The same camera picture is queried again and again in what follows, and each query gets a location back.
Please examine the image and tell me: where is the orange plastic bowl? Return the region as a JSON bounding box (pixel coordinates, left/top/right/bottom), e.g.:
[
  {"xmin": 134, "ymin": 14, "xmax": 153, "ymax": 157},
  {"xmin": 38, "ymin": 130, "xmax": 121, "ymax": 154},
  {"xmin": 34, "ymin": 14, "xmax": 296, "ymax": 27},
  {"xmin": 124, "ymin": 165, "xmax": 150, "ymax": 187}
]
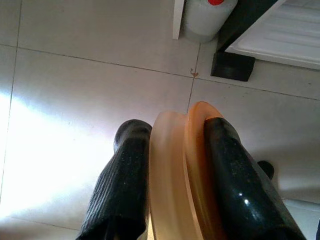
[{"xmin": 148, "ymin": 101, "xmax": 227, "ymax": 240}]

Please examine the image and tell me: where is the white flat panel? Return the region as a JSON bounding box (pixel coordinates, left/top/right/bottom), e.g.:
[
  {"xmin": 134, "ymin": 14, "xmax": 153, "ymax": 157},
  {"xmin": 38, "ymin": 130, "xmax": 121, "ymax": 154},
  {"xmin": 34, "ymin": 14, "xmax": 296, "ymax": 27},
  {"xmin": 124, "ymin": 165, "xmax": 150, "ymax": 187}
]
[{"xmin": 172, "ymin": 0, "xmax": 187, "ymax": 40}]

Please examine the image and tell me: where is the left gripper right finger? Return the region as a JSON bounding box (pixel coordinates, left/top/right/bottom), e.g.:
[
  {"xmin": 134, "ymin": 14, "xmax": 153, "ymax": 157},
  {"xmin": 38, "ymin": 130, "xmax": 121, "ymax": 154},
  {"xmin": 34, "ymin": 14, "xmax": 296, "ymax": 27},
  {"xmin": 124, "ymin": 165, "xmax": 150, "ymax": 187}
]
[{"xmin": 204, "ymin": 116, "xmax": 309, "ymax": 240}]

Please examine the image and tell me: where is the black glossy fridge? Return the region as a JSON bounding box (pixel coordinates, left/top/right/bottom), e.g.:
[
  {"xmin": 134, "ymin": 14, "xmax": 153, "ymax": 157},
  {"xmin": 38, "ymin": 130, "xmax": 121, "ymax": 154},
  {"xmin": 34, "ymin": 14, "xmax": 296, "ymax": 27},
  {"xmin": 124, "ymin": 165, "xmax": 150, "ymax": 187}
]
[{"xmin": 210, "ymin": 0, "xmax": 320, "ymax": 83}]

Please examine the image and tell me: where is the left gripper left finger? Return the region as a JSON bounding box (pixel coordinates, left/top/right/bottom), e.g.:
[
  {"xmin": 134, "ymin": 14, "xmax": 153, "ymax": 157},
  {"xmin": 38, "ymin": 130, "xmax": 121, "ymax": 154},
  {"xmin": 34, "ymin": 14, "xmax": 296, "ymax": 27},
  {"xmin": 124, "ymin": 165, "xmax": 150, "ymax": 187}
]
[{"xmin": 74, "ymin": 119, "xmax": 154, "ymax": 240}]

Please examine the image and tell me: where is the plastic jug with red cap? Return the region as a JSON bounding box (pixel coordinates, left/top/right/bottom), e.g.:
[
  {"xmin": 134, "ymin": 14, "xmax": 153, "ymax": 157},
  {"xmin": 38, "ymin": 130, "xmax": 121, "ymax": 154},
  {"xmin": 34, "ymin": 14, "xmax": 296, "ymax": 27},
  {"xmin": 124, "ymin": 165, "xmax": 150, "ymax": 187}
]
[{"xmin": 184, "ymin": 0, "xmax": 238, "ymax": 44}]

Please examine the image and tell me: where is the black robot foot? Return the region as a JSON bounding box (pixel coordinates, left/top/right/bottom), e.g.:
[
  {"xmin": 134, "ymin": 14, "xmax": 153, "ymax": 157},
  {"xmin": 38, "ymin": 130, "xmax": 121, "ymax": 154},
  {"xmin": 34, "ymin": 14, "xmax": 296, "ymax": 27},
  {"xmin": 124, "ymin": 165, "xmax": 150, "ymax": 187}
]
[{"xmin": 257, "ymin": 160, "xmax": 275, "ymax": 180}]

